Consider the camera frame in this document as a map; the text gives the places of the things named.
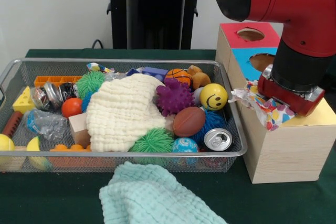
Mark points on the orange toy brick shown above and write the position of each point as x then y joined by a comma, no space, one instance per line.
71,148

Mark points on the plain wooden block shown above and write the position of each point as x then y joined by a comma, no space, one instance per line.
80,129

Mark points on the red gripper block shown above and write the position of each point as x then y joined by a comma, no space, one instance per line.
289,98

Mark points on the wooden box with three holes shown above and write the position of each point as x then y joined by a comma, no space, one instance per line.
283,150

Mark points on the silver drink can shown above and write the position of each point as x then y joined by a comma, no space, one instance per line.
218,139

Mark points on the plain yellow ball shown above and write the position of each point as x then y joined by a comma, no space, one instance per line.
6,142

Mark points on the purple spiky ball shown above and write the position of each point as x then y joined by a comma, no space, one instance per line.
175,98

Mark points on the white multicolour print cloth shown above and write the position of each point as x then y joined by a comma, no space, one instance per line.
268,109

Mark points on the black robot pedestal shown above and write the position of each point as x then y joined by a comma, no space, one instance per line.
152,14

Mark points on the mint green knitted cloth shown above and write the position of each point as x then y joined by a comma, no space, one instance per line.
152,195

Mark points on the green spiky ball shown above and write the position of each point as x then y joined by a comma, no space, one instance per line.
91,83
152,142

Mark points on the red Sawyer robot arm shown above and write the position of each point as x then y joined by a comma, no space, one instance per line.
299,9

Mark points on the orange plastic tray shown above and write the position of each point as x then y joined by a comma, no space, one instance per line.
52,80

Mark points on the red ball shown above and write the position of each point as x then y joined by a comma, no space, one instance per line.
72,107

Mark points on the brown toy football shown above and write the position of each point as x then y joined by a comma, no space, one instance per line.
188,121

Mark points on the yellow cheese wedge toy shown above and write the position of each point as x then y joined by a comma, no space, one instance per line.
23,102

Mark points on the cream knitted cloth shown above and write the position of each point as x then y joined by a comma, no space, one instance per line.
123,114

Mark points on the yellow smiley face ball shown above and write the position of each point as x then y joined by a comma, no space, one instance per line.
213,97

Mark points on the orange toy basketball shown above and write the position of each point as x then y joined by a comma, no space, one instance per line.
179,75

